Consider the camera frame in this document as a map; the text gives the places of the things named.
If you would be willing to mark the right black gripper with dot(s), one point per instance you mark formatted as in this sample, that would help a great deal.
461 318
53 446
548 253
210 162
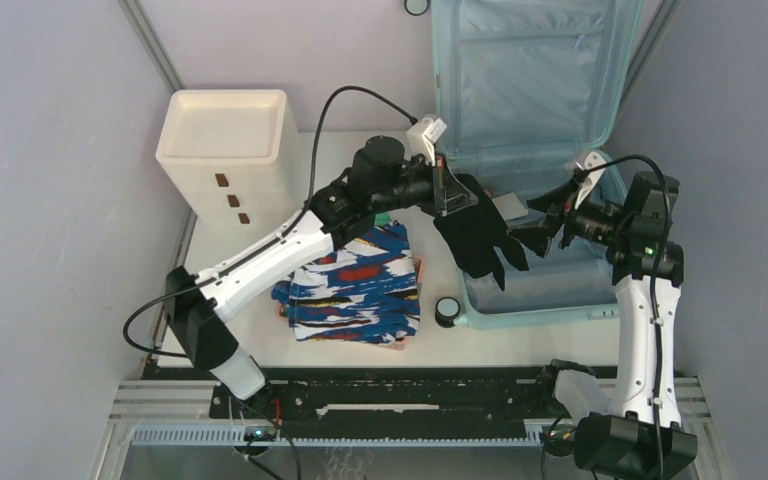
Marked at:
556 201

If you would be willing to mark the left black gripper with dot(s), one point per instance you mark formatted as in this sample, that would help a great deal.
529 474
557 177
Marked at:
443 189

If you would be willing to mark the black garment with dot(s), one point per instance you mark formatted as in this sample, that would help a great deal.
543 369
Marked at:
473 235

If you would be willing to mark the green white patterned garment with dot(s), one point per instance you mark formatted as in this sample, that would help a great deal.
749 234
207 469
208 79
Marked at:
382 220

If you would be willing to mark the blue white striped garment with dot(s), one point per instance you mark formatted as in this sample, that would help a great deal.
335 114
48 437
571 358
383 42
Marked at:
378 261

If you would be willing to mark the light blue ribbed suitcase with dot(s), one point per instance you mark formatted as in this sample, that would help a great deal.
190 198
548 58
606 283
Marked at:
523 87

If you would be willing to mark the white three-drawer storage cabinet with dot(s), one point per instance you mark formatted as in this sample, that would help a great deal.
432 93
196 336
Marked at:
235 155

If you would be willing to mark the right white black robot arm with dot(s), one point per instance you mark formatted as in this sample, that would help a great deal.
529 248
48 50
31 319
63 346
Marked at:
637 432

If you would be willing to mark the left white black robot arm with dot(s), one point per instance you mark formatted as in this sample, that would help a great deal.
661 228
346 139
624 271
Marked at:
382 178

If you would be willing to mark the white flat box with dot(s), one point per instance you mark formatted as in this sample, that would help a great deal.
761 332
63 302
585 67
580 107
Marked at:
510 207

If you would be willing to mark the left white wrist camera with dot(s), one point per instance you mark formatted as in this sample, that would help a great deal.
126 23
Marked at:
423 135

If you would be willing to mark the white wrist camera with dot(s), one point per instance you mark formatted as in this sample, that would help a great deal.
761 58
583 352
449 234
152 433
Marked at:
586 168
423 135

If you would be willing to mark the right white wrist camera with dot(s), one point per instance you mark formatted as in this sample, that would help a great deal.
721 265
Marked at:
586 168

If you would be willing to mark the white slotted cable duct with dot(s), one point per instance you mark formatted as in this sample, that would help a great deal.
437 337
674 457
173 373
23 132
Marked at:
526 435

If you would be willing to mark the black mounting rail base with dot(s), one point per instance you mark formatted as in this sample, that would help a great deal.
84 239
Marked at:
367 402

